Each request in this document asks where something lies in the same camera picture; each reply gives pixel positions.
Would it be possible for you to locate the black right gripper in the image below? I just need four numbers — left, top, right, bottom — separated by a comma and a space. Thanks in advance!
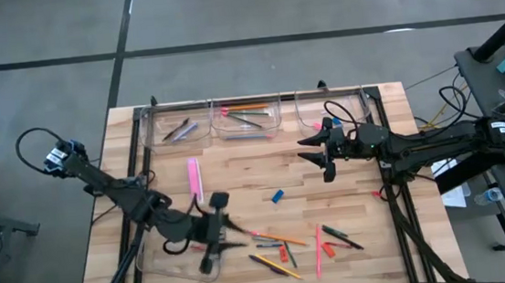
294, 113, 364, 186

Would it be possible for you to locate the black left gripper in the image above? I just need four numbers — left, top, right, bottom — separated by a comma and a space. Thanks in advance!
190, 189, 254, 277

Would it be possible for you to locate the orange pencil pink eraser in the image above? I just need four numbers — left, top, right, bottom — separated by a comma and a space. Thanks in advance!
219, 102, 270, 114
248, 225, 309, 252

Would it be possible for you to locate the green crayon white print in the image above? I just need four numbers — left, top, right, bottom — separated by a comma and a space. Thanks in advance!
283, 239, 300, 269

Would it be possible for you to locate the blue pencil pink eraser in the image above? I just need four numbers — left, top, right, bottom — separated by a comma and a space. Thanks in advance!
225, 131, 277, 144

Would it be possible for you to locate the dark green crayon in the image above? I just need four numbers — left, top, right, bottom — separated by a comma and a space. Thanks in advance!
321, 222, 350, 242

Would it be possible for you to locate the black pen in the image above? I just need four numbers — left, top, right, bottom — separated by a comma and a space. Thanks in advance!
327, 229, 365, 254
161, 117, 193, 142

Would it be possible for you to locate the light grey pen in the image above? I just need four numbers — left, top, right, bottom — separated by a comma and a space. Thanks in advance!
167, 121, 202, 144

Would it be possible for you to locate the clear plastic bin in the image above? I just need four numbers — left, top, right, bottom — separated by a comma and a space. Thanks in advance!
206, 92, 285, 145
138, 100, 216, 153
292, 84, 374, 140
131, 207, 233, 283

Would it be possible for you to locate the purple pen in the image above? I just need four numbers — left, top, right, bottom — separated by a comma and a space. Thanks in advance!
247, 249, 289, 280

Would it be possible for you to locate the yellow pencil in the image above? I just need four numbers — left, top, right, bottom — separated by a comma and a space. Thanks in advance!
254, 250, 303, 283

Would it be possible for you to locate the green pencil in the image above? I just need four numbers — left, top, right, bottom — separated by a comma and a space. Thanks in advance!
226, 108, 270, 120

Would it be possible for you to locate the white paper sheet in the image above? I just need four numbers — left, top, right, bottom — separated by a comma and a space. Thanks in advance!
429, 154, 474, 212

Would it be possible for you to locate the black desk support beam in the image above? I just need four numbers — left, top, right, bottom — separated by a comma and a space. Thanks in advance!
431, 146, 505, 196

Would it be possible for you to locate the clear water bottle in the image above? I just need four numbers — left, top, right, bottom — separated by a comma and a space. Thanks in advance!
472, 185, 505, 208

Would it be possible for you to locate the black monitor pole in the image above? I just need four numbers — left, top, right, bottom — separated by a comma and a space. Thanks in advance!
468, 0, 505, 65

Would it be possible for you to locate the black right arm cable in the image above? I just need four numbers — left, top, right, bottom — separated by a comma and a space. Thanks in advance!
322, 97, 363, 132

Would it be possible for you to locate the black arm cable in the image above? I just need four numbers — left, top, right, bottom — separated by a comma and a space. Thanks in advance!
322, 97, 363, 132
13, 113, 202, 269

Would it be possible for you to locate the black aluminium frame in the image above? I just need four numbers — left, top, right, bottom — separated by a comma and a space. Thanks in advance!
58, 68, 477, 283

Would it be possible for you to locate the yellow cable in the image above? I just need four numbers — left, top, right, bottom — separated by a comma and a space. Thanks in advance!
415, 83, 473, 131

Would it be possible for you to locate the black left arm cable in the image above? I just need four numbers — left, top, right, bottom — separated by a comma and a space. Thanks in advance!
13, 113, 202, 269

